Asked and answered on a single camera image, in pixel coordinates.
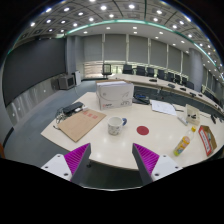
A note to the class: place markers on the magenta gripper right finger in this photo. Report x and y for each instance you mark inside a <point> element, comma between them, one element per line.
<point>152,166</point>

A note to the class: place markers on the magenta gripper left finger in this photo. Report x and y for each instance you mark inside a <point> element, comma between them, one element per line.
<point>71,166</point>

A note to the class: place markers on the red round coaster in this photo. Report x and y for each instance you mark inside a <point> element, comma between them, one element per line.
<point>142,130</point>

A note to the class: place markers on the brown paper envelope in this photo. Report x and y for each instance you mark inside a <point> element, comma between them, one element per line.
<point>78,125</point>

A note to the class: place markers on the yellow drink plastic bottle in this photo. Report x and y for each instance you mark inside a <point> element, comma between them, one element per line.
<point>185,141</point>

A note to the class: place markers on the black flat device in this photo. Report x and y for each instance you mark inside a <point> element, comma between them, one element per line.
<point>71,108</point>

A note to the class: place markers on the white marker pen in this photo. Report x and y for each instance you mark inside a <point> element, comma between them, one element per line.
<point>182,120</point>

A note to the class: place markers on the white paper sheets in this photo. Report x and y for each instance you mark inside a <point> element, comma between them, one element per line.
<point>163,107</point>

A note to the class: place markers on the black bag on table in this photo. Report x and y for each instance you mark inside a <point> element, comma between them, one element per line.
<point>140,99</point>

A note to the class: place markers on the open cardboard box red label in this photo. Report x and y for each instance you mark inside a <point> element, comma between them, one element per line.
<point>208,139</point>

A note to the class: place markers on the small white cardboard stand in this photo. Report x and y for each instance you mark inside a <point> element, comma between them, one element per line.
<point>192,115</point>

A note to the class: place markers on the white cardboard box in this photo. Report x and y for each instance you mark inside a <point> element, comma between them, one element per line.
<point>114,94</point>

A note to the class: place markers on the grey crt monitor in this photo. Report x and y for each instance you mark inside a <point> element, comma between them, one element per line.
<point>66,82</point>

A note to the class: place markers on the black office chair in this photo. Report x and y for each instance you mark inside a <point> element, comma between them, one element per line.
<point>127,69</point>

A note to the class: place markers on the white patterned mug blue handle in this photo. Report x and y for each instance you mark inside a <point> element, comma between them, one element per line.
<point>115,125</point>

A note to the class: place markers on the large dark wall screen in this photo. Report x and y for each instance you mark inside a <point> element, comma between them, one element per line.
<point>30,64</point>

